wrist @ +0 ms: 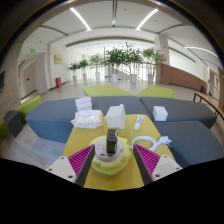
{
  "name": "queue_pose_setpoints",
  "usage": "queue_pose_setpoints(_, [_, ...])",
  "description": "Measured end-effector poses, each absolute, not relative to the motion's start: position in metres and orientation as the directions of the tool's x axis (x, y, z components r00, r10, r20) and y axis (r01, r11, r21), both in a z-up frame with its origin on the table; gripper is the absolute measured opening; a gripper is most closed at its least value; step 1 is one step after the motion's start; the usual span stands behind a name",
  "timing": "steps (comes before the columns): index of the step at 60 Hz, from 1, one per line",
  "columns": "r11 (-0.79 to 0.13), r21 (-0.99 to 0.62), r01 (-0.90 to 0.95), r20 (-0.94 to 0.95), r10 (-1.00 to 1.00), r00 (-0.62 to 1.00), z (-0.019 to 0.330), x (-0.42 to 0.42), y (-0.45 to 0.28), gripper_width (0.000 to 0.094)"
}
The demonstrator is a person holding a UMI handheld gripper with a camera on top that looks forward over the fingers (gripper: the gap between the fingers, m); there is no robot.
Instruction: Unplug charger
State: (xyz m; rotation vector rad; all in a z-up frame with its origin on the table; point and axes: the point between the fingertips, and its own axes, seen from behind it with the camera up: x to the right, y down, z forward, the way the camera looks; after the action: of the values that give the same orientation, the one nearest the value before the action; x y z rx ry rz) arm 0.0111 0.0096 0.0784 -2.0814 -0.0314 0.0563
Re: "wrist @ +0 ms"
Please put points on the dark grey seat block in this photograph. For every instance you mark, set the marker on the dark grey seat block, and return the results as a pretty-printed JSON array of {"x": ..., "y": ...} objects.
[{"x": 13, "y": 122}]

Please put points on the black charger block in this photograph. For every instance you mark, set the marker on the black charger block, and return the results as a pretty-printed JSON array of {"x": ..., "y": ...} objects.
[{"x": 111, "y": 141}]

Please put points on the green sofa seat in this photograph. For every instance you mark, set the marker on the green sofa seat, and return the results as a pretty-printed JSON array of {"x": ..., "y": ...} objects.
[
  {"x": 155, "y": 92},
  {"x": 105, "y": 90}
]

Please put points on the round yellow power strip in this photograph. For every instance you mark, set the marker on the round yellow power strip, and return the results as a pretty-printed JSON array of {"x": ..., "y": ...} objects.
[{"x": 113, "y": 166}]

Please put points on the long grey sofa seat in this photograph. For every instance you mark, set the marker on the long grey sofa seat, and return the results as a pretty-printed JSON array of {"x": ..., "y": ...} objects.
[{"x": 50, "y": 120}]

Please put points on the small white cube box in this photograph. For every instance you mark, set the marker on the small white cube box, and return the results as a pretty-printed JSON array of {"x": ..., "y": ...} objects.
[{"x": 160, "y": 113}]

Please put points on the ceiling strip lights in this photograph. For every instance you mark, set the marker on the ceiling strip lights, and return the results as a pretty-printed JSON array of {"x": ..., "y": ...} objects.
[{"x": 80, "y": 18}]

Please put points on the green bench seat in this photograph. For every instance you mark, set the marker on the green bench seat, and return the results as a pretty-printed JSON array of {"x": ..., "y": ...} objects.
[{"x": 28, "y": 106}]

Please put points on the green exit sign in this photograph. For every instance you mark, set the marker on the green exit sign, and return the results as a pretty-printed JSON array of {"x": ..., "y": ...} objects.
[{"x": 32, "y": 50}]

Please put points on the white tissue box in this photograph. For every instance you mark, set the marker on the white tissue box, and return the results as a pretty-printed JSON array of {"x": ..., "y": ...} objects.
[{"x": 115, "y": 116}]

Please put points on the wooden shelf unit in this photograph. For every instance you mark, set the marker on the wooden shelf unit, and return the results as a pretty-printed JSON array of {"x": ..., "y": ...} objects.
[{"x": 221, "y": 90}]

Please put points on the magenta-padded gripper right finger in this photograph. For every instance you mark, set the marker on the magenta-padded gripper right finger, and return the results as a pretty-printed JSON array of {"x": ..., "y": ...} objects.
[{"x": 148, "y": 160}]

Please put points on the white wipes packet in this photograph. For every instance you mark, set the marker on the white wipes packet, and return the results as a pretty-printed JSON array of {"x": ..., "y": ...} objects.
[{"x": 87, "y": 119}]

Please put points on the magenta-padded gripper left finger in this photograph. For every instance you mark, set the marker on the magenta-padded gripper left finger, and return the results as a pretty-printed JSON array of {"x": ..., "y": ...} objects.
[{"x": 78, "y": 161}]

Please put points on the wooden bench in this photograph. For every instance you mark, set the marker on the wooden bench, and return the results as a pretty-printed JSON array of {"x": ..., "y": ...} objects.
[{"x": 206, "y": 97}]

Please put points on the red fire extinguisher box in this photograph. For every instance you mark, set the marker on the red fire extinguisher box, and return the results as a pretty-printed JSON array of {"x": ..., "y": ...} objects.
[{"x": 58, "y": 82}]

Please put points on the potted plants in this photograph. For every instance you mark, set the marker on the potted plants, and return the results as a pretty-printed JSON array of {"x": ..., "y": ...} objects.
[{"x": 115, "y": 58}]

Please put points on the framed wall picture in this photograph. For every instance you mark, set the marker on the framed wall picture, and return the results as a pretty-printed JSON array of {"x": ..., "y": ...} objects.
[{"x": 58, "y": 59}]

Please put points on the white tube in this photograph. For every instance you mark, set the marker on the white tube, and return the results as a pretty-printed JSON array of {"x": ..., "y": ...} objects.
[{"x": 138, "y": 122}]

